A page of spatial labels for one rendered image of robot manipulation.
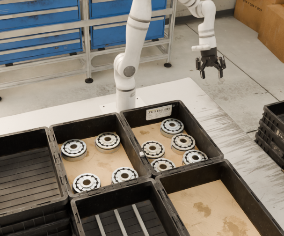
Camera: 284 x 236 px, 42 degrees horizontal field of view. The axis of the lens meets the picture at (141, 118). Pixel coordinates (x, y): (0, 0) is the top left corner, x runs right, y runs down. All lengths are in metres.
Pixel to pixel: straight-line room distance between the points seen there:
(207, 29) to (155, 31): 1.88
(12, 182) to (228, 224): 0.81
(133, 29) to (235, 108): 1.92
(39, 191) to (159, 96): 0.96
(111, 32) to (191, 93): 1.40
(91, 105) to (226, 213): 0.98
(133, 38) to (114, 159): 0.51
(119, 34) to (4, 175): 2.15
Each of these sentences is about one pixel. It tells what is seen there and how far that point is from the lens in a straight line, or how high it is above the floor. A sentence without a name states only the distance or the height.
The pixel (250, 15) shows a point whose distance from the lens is 4.83.
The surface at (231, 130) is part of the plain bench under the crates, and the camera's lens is 1.94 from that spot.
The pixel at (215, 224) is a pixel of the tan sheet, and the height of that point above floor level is 0.83.
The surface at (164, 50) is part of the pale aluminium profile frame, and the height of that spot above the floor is 0.14.
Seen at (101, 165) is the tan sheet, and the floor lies 0.83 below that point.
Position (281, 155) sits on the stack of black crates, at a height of 0.39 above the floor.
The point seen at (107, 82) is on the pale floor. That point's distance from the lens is 3.49.
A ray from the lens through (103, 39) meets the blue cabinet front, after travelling 3.36.
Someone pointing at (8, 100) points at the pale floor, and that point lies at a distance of 3.38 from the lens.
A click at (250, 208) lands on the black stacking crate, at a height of 0.88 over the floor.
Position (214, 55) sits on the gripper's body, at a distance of 1.72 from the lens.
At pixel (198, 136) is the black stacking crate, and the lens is 1.58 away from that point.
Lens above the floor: 1.90
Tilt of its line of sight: 38 degrees down
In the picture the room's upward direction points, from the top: 3 degrees clockwise
